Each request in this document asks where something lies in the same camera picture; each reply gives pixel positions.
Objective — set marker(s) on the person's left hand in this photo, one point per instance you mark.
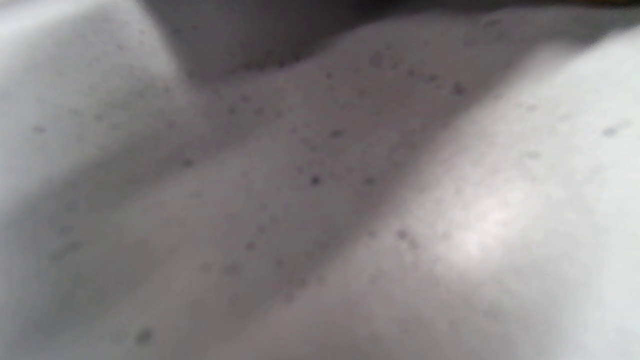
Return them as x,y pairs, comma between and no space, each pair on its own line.
450,2

